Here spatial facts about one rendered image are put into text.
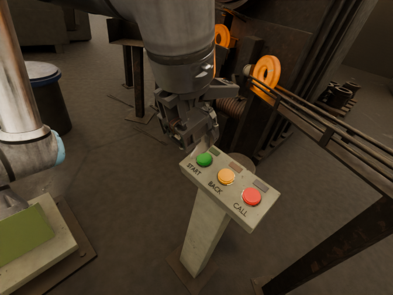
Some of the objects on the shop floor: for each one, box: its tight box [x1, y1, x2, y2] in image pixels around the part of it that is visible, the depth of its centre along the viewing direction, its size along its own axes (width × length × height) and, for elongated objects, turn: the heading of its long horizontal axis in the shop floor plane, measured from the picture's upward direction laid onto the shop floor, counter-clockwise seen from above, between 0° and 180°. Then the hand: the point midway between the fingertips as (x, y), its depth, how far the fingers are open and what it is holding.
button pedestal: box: [165, 145, 281, 295], centre depth 65 cm, size 16×24×62 cm, turn 34°
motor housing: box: [213, 95, 247, 152], centre depth 121 cm, size 13×22×54 cm, turn 34°
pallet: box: [311, 81, 361, 125], centre depth 259 cm, size 120×82×44 cm
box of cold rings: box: [6, 0, 70, 54], centre depth 224 cm, size 103×83×79 cm
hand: (203, 147), depth 45 cm, fingers closed
